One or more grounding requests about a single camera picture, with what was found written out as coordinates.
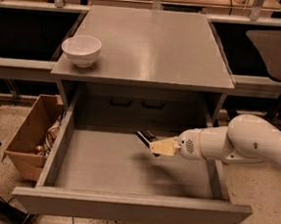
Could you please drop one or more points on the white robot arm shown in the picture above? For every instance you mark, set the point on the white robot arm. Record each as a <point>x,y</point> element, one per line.
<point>246,139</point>

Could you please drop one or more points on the grey cabinet with top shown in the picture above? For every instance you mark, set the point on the grey cabinet with top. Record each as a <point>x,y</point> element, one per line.
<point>146,54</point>

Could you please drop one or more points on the white ceramic bowl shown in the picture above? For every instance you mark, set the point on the white ceramic bowl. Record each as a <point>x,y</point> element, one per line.
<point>82,50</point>

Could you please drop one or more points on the right black drawer handle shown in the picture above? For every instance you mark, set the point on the right black drawer handle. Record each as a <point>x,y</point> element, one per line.
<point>152,104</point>

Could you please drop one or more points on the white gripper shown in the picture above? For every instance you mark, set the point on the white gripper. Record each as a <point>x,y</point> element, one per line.
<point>189,145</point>

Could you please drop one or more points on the open grey top drawer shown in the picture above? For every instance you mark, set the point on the open grey top drawer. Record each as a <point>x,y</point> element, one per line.
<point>105,173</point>

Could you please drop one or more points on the brown cardboard box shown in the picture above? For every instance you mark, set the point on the brown cardboard box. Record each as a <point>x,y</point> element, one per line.
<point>25,150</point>

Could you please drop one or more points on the left black drawer handle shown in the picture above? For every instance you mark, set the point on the left black drawer handle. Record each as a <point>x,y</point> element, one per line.
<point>120,101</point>

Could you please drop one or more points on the black drawer handle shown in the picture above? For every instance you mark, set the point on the black drawer handle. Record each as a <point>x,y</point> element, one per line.
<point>120,101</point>
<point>152,104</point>

